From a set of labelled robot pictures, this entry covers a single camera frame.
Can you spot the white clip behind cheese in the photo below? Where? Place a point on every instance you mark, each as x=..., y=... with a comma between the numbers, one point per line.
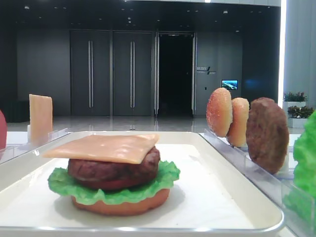
x=29, y=133

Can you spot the brown meat patty in rack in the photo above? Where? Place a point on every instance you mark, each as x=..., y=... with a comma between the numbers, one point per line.
x=267, y=134

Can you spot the clear acrylic rack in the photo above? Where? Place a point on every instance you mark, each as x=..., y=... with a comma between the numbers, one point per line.
x=14, y=150
x=275, y=187

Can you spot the clear acrylic rack right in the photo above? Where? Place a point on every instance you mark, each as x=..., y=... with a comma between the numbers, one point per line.
x=275, y=187

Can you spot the sesame top bun in rack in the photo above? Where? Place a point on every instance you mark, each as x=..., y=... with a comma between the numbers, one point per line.
x=219, y=112

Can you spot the bottom bun slice on tray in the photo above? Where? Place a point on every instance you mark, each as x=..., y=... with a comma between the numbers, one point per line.
x=126, y=208

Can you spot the brown meat patty on burger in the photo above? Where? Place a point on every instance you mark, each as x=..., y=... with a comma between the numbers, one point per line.
x=85, y=170

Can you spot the dark double door left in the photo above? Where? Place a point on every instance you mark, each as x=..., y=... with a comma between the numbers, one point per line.
x=90, y=73

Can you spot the green lettuce leaf in rack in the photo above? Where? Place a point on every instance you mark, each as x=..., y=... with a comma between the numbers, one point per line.
x=304, y=172

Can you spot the clear acrylic rack left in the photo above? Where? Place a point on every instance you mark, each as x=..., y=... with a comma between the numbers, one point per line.
x=14, y=150

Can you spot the white planter with plants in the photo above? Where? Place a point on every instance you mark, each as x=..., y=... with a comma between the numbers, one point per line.
x=296, y=109

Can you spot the red tomato slice in rack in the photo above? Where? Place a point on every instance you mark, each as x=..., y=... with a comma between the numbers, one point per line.
x=3, y=131

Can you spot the dark double door middle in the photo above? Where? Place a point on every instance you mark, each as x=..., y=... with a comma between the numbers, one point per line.
x=132, y=74

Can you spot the plain bun slice in rack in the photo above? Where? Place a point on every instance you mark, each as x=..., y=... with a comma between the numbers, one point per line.
x=236, y=135

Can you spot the small wall display screen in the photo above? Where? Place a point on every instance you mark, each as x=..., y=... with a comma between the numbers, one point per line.
x=229, y=84

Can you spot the white rectangular serving tray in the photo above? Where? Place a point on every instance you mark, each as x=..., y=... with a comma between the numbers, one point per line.
x=211, y=198

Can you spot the green lettuce leaf on burger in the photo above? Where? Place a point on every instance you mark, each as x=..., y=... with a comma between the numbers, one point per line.
x=63, y=184

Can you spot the dark double door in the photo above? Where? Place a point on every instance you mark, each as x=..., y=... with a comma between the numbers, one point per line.
x=132, y=74
x=90, y=73

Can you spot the orange cheese slice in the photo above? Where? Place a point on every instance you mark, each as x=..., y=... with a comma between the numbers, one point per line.
x=41, y=117
x=130, y=149

